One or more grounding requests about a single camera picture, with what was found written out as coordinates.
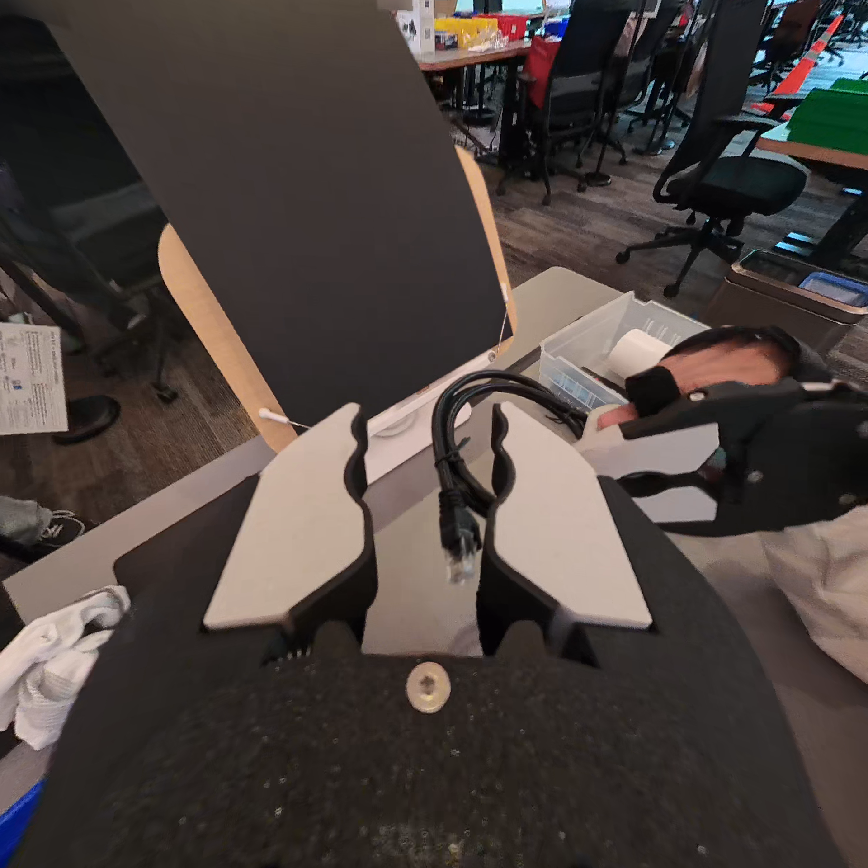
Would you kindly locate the yellow bins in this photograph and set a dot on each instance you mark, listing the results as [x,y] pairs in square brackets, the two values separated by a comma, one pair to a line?
[468,32]

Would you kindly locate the white flat device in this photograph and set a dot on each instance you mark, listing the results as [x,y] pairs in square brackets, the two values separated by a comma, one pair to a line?
[400,447]

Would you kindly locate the black office chair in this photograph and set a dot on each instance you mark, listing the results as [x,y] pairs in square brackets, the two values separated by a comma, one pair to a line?
[576,88]
[739,183]

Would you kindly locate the white printed carton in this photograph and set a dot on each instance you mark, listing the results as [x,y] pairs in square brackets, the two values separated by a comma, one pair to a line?
[417,27]

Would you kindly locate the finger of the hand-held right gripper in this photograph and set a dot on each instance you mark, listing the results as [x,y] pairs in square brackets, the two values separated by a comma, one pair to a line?
[651,451]
[685,505]

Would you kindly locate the white printed sheet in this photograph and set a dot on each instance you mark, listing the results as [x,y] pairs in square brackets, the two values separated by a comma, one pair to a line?
[34,380]

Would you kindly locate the grey desk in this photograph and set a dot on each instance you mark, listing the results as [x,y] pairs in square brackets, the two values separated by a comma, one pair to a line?
[563,298]

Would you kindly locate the green bins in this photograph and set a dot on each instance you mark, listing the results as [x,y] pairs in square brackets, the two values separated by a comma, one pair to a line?
[834,115]

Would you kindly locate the blue plastic bin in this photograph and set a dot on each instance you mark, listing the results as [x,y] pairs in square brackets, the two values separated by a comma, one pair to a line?
[17,814]

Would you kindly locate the blue recycling bin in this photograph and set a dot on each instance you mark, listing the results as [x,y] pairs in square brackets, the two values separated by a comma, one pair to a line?
[766,305]

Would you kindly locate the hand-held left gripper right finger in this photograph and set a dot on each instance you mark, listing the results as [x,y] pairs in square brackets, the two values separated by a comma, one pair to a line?
[569,542]

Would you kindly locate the black board with wooden rim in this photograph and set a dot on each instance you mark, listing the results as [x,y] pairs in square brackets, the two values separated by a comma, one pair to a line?
[305,203]

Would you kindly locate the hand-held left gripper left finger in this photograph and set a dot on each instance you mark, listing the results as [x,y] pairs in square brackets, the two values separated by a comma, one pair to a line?
[291,536]

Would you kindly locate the person's right forearm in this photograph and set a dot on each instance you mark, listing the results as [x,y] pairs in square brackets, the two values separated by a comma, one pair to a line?
[827,583]

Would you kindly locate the orange traffic cone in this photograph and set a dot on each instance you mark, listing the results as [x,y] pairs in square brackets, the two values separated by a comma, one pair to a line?
[803,68]

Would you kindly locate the wooden table with clutter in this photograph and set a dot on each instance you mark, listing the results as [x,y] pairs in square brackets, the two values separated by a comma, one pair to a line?
[475,58]

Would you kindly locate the clear plastic bin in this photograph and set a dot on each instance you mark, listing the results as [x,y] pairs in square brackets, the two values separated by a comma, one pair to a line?
[583,339]

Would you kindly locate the white cylindrical roll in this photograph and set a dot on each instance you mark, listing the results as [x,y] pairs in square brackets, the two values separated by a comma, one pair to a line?
[637,352]

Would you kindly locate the white crumpled glove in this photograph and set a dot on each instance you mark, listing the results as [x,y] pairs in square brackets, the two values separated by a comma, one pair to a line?
[54,664]

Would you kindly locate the black stand with round base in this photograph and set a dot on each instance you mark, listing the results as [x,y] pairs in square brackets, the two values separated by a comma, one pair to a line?
[88,413]

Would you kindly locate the person's right hand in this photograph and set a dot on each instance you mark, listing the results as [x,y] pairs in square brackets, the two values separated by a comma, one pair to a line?
[719,363]

